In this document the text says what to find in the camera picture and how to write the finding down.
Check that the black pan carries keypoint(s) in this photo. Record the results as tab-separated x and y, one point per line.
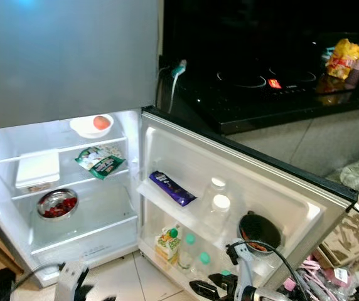
260	229

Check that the grey freezer door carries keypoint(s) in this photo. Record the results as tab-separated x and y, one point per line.
66	56

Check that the pale green cloth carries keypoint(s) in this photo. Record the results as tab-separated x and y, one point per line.
358	175

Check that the purple chocolate pack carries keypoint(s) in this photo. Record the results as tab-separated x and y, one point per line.
172	188

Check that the white bowl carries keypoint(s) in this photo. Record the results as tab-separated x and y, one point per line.
81	128

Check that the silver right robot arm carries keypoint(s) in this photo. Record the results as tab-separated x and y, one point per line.
273	295

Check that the green white snack bag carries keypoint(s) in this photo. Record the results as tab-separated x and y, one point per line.
100	163

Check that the patterned cardboard box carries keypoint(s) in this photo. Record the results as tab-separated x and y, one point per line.
352	238

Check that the yellow snack bag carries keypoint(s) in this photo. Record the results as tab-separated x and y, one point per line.
346	59

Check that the clear bottle teal cap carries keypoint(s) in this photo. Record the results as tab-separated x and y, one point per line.
189	239
226	273
204	258

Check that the pink plastic bags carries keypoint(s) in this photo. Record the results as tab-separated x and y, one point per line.
324	282

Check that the fridge door white lining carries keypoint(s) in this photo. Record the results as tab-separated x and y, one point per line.
292	194

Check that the black kitchen counter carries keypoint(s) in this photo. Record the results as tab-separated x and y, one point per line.
204	116

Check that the clear jar white lid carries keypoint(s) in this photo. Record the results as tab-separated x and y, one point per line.
221	202
218	183

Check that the steel bowl red food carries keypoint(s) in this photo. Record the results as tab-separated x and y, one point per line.
58	207

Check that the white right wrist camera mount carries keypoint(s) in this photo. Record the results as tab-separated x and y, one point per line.
243	269

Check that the clear fridge drawer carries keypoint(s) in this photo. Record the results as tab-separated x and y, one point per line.
85	238

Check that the glass fridge shelf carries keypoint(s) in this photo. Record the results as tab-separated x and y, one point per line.
79	188
35	149

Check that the black induction cooktop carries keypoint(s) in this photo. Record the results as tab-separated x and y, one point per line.
236	94

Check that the juice carton green cap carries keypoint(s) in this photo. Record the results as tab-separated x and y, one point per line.
167	246

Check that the white lidded container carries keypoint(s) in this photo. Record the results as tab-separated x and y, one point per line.
37	170

